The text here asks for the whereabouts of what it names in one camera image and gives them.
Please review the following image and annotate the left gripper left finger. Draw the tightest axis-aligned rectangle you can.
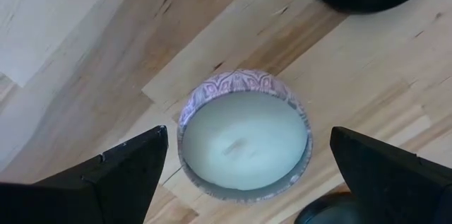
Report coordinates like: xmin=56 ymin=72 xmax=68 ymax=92
xmin=0 ymin=124 xmax=170 ymax=224

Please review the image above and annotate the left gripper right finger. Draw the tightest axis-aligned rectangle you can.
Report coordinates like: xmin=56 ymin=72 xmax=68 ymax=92
xmin=329 ymin=126 xmax=452 ymax=224

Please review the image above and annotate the patterned candle tin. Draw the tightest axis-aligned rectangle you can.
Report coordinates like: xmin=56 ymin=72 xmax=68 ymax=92
xmin=176 ymin=69 xmax=314 ymax=204

